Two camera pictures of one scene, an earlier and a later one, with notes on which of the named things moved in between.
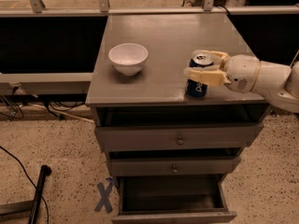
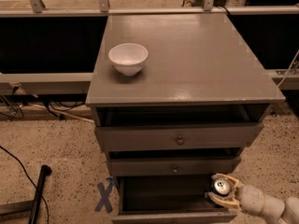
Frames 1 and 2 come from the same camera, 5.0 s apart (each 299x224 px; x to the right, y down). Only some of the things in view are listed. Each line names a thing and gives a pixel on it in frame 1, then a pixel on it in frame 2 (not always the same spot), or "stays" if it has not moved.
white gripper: [241, 73] to [252, 197]
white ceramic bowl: [128, 58] stays
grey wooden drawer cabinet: [172, 154] stays
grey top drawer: [178, 128] stays
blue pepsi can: [196, 88] to [220, 186]
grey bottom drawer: [173, 199] stays
